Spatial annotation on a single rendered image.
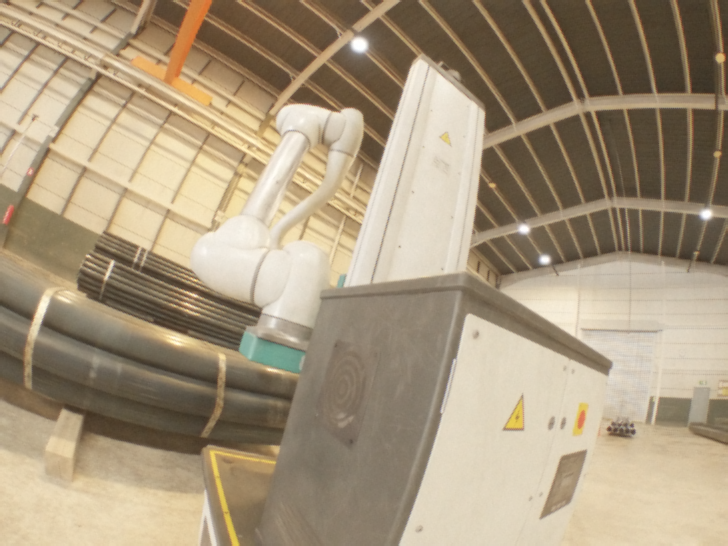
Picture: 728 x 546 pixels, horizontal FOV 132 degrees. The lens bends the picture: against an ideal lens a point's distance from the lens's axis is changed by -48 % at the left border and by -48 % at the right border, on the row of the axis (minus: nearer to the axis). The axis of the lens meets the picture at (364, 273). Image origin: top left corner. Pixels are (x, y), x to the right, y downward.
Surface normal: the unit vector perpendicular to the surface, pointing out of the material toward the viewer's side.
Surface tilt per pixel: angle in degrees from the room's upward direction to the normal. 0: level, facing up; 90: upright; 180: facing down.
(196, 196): 90
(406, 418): 90
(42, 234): 90
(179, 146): 90
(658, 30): 170
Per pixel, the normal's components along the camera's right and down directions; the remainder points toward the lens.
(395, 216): 0.51, -0.10
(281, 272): 0.08, -0.29
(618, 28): -0.37, 0.92
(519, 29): -0.15, 0.91
